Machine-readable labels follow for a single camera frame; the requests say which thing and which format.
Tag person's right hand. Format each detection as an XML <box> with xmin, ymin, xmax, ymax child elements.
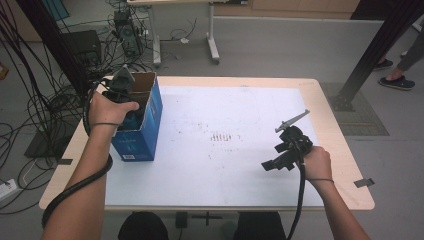
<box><xmin>300</xmin><ymin>145</ymin><xmax>335</xmax><ymax>183</ymax></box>

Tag thick black gripper cable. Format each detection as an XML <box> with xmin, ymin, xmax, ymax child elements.
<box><xmin>285</xmin><ymin>161</ymin><xmax>308</xmax><ymax>240</ymax></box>
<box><xmin>41</xmin><ymin>79</ymin><xmax>115</xmax><ymax>230</ymax></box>

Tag thick black left gripper cable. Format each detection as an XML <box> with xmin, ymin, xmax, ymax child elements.
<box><xmin>41</xmin><ymin>79</ymin><xmax>115</xmax><ymax>230</ymax></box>

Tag person's knee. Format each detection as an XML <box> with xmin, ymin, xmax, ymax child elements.
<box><xmin>231</xmin><ymin>211</ymin><xmax>288</xmax><ymax>240</ymax></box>
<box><xmin>117</xmin><ymin>211</ymin><xmax>170</xmax><ymax>240</ymax></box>

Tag black metal frame post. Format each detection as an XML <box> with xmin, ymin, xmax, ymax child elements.
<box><xmin>15</xmin><ymin>0</ymin><xmax>92</xmax><ymax>100</ymax></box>
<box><xmin>327</xmin><ymin>0</ymin><xmax>424</xmax><ymax>113</ymax></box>

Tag bundle of black floor cables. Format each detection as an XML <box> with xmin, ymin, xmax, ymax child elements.
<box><xmin>0</xmin><ymin>0</ymin><xmax>198</xmax><ymax>216</ymax></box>

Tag thick black right gripper cable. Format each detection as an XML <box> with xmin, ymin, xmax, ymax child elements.
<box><xmin>285</xmin><ymin>161</ymin><xmax>308</xmax><ymax>240</ymax></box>

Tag person's right knee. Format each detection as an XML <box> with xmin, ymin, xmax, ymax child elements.
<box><xmin>231</xmin><ymin>211</ymin><xmax>288</xmax><ymax>240</ymax></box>

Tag computer tower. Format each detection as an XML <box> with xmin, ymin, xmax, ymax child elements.
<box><xmin>113</xmin><ymin>9</ymin><xmax>144</xmax><ymax>58</ymax></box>

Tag white desk with legs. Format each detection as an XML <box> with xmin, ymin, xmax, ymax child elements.
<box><xmin>127</xmin><ymin>0</ymin><xmax>249</xmax><ymax>66</ymax></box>

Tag black equipment box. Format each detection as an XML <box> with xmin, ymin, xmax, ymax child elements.
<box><xmin>62</xmin><ymin>29</ymin><xmax>103</xmax><ymax>68</ymax></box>

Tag person's left knee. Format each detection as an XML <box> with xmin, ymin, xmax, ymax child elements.
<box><xmin>117</xmin><ymin>211</ymin><xmax>170</xmax><ymax>240</ymax></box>

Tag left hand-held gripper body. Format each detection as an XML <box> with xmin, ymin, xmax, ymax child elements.
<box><xmin>101</xmin><ymin>64</ymin><xmax>137</xmax><ymax>105</ymax></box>

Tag blue cardboard box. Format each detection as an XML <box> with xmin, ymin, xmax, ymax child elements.
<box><xmin>110</xmin><ymin>71</ymin><xmax>164</xmax><ymax>163</ymax></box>

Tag white table mat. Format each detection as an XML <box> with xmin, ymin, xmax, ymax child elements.
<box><xmin>103</xmin><ymin>85</ymin><xmax>325</xmax><ymax>208</ymax></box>

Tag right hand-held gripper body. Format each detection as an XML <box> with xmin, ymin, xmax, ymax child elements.
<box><xmin>273</xmin><ymin>109</ymin><xmax>315</xmax><ymax>172</ymax></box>

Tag person's left hand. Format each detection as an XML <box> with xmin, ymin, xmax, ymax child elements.
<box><xmin>87</xmin><ymin>90</ymin><xmax>141</xmax><ymax>127</ymax></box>

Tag white power strip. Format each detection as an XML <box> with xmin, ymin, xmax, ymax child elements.
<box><xmin>0</xmin><ymin>178</ymin><xmax>18</xmax><ymax>202</ymax></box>

